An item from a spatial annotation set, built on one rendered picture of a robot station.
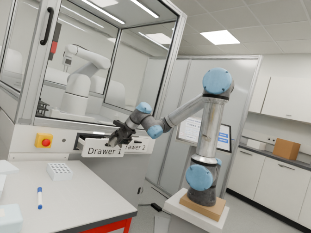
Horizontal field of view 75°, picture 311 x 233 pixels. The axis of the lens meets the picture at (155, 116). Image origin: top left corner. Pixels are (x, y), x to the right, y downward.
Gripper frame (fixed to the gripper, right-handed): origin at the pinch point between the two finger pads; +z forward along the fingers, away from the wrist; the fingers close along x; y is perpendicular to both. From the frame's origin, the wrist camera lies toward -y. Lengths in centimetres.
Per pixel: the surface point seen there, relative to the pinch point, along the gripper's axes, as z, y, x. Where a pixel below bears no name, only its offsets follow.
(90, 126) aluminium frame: 4.5, -16.8, -6.9
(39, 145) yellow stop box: 12.3, -6.2, -35.2
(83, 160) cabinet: 23.0, -4.1, -5.9
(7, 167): 13, 6, -49
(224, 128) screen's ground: -26, -5, 118
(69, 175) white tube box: 4.4, 16.6, -27.0
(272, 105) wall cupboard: -59, -58, 328
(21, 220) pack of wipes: -14, 40, -53
